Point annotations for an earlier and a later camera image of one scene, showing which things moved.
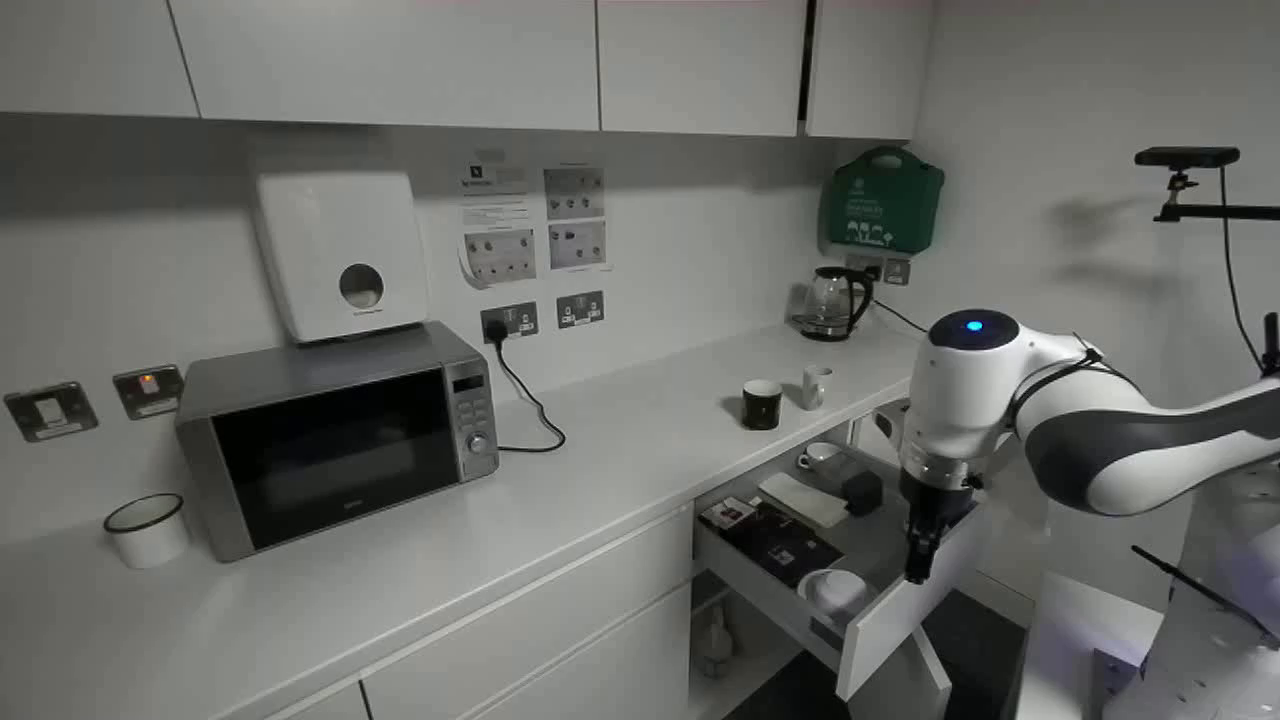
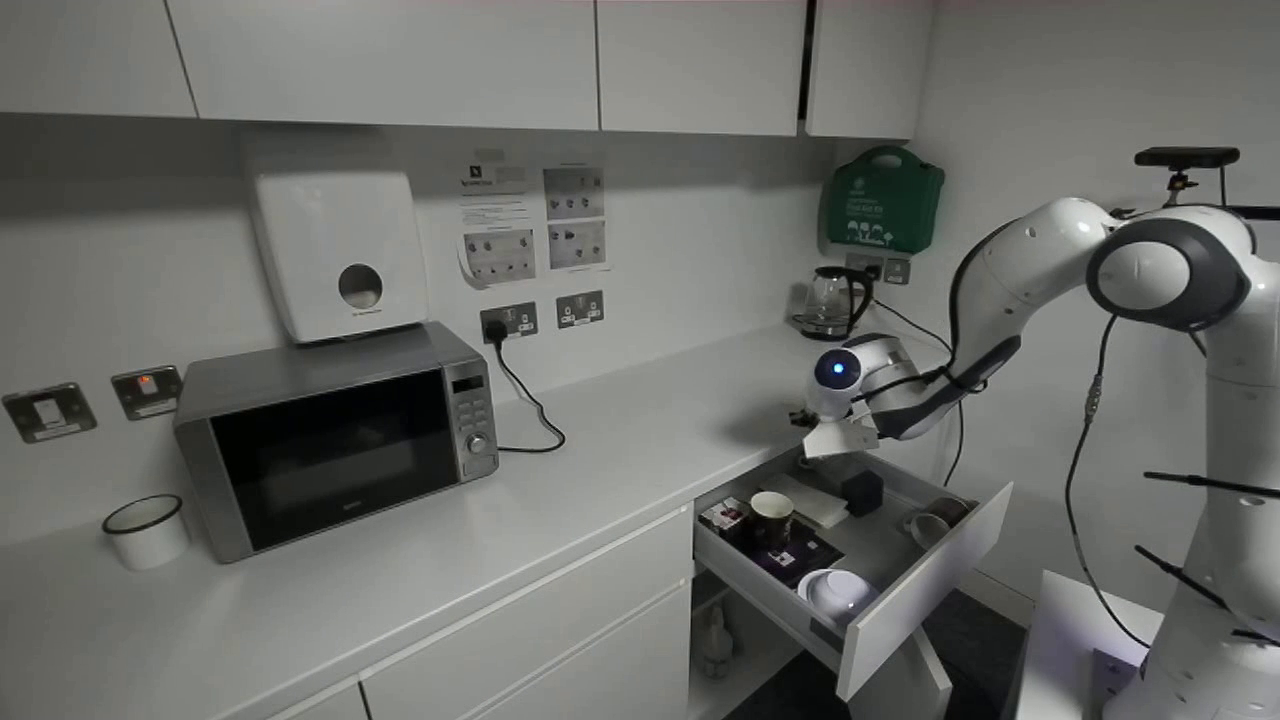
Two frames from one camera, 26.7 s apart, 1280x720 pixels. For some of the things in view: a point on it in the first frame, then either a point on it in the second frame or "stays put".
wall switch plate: x=49 y=412 stays put
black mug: x=761 y=406 → x=771 y=519
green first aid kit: x=882 y=196 stays put
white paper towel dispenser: x=340 y=251 stays put
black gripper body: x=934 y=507 → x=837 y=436
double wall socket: x=497 y=321 stays put
